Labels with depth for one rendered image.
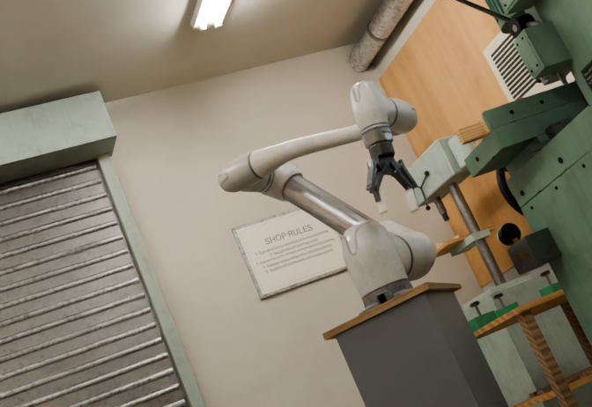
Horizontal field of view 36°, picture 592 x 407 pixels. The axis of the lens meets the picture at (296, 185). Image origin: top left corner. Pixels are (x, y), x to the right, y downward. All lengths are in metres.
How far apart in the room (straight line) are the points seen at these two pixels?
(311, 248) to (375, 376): 2.93
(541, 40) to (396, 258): 0.77
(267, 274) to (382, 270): 2.72
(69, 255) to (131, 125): 0.92
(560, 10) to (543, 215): 0.56
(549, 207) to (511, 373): 2.36
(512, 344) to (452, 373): 2.19
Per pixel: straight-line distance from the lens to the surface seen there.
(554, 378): 3.76
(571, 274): 2.61
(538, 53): 2.46
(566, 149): 2.44
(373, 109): 2.80
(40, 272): 5.19
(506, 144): 2.51
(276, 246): 5.47
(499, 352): 4.87
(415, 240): 2.91
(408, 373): 2.62
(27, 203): 5.33
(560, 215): 2.55
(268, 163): 3.04
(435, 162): 5.07
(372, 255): 2.73
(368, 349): 2.66
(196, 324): 5.23
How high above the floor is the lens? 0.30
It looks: 16 degrees up
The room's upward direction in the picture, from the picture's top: 24 degrees counter-clockwise
